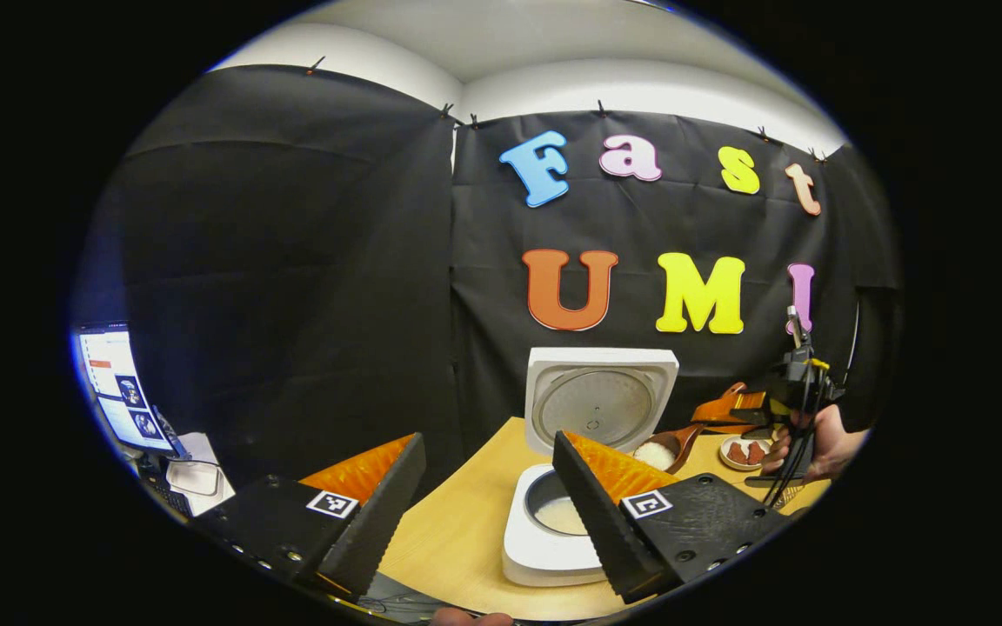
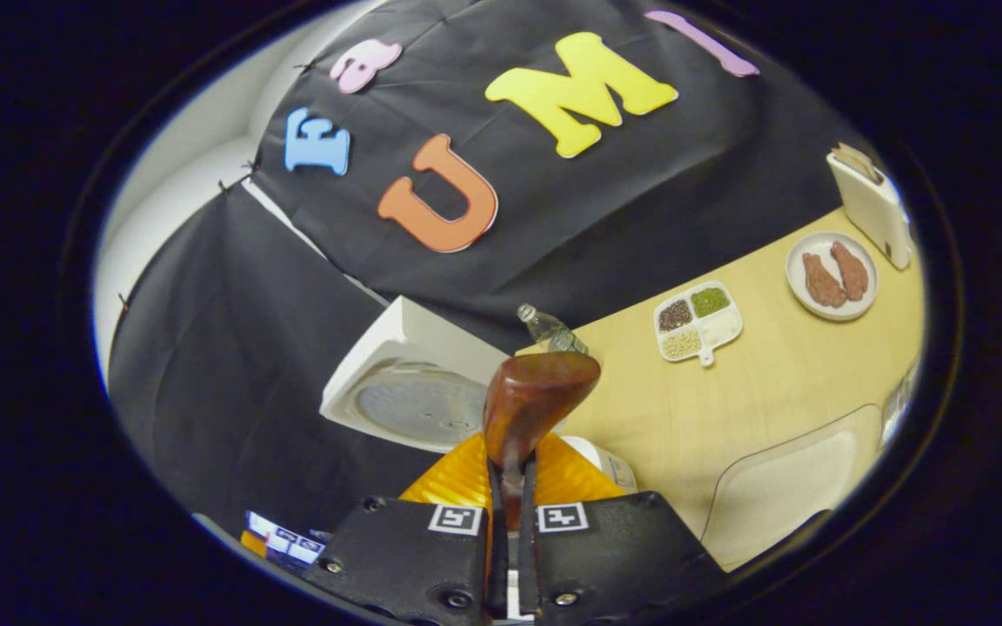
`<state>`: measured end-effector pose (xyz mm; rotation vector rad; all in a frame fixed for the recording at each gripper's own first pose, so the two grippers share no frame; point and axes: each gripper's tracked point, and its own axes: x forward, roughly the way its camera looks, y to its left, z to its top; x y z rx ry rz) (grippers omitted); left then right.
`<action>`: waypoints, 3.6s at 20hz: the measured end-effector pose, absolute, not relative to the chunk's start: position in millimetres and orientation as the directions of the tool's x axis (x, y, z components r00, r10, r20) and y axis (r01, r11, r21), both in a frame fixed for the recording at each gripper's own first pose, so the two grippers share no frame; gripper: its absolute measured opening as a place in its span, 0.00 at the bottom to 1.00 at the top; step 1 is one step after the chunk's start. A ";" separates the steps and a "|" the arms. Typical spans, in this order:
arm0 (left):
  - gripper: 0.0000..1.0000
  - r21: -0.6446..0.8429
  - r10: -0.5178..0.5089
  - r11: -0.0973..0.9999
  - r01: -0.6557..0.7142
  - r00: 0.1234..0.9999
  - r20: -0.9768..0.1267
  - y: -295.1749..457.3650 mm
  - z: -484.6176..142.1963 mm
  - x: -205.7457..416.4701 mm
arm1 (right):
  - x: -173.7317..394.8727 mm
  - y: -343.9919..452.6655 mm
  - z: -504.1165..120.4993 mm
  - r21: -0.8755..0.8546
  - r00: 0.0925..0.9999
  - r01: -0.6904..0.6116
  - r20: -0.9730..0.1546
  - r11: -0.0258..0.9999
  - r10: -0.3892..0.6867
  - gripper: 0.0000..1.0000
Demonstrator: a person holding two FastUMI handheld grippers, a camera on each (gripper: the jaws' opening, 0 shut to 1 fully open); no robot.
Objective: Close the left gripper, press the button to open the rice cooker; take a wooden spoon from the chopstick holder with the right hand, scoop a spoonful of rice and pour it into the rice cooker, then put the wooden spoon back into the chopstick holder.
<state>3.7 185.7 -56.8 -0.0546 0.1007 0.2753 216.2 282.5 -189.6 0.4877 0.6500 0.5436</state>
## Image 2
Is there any white rice cooker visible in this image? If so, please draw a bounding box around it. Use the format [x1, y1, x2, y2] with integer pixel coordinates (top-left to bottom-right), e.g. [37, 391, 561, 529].
[318, 296, 639, 495]

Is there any brown wooden spoon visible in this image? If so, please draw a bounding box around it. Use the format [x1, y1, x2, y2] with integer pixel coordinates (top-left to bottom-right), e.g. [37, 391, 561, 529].
[482, 351, 602, 531]

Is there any blue white printed box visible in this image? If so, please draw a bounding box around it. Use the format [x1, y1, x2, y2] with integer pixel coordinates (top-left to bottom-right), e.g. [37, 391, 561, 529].
[240, 510, 330, 570]

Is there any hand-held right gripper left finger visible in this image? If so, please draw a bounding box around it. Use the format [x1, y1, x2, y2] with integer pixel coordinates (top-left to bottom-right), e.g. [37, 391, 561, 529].
[301, 432, 509, 626]

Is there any white toaster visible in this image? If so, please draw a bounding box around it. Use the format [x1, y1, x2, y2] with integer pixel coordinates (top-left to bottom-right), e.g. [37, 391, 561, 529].
[825, 143, 913, 270]

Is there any white divided grain tray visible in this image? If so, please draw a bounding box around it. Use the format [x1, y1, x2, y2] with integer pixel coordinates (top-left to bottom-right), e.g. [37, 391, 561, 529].
[653, 280, 744, 368]

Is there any clear plastic water bottle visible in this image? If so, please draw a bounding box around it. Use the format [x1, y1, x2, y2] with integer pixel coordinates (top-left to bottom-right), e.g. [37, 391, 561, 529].
[517, 303, 591, 356]

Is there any brown meat piece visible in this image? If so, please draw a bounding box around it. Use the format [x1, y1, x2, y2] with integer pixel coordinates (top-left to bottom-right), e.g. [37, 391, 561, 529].
[830, 241, 870, 302]
[802, 252, 848, 309]

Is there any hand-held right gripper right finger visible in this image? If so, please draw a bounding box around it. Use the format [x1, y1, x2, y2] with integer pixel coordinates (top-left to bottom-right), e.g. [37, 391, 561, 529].
[517, 432, 730, 625]

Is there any white round plate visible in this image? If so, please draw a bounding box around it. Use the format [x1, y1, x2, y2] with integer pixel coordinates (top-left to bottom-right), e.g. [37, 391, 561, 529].
[785, 230, 878, 323]

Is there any toast slice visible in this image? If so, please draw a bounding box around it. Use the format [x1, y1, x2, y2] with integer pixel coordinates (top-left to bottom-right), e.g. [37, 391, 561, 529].
[832, 142, 883, 185]

